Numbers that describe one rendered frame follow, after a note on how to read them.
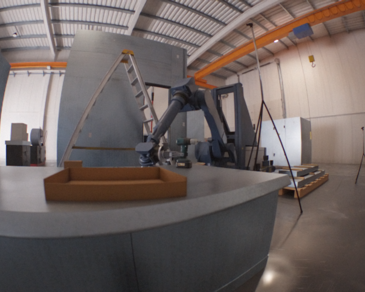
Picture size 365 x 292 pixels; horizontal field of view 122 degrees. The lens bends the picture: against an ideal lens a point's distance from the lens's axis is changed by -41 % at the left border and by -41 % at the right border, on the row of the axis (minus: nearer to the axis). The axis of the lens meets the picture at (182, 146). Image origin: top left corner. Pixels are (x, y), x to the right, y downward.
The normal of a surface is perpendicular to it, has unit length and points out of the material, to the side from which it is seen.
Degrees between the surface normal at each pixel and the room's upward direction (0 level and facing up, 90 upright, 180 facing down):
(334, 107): 90
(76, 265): 90
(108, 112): 90
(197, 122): 90
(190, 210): 67
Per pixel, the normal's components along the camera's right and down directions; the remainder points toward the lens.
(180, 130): 0.48, -0.01
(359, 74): -0.88, -0.02
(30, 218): 0.50, -0.40
